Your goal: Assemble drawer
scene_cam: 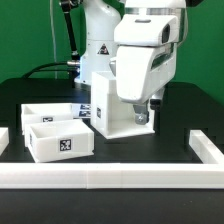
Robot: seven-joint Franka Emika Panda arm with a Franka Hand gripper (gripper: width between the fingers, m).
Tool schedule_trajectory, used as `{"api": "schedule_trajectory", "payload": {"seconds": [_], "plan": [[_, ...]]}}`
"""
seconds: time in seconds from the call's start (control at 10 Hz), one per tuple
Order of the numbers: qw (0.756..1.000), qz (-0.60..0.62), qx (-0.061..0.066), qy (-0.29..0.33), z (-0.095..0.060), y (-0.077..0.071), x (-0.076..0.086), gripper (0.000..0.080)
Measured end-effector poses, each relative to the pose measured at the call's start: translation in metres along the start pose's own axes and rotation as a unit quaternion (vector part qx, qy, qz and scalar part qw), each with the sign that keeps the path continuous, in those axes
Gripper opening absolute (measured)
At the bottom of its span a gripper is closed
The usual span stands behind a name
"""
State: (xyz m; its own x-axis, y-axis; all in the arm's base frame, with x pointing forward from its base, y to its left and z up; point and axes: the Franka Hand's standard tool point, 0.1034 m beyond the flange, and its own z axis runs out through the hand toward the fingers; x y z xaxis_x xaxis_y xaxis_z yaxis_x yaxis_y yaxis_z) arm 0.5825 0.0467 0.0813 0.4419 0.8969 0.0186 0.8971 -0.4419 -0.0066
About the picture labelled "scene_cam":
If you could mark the white drawer cabinet frame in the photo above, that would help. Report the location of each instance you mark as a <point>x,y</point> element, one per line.
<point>111,117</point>

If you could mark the marker tag sheet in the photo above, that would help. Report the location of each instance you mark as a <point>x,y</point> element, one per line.
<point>81,110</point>

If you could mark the white rail fence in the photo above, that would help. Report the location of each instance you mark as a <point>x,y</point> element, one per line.
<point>4,139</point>
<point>102,176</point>
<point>205,149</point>

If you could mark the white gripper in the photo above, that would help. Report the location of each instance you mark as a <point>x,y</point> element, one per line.
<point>142,71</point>

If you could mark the white left rail fence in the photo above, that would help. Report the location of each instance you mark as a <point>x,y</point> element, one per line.
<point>4,139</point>

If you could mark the white rear drawer box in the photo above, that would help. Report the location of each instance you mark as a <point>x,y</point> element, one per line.
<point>45,112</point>

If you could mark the white front drawer box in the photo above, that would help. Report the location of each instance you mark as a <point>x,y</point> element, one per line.
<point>53,141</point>

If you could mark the white right rail fence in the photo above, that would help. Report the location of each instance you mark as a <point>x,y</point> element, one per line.
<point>205,149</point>

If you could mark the white front rail fence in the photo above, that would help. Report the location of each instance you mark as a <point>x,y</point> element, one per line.
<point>102,176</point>

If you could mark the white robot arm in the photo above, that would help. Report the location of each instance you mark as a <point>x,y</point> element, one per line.
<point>101,21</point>

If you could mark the white drawer box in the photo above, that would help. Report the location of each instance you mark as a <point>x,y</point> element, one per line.
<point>45,112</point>
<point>53,141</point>

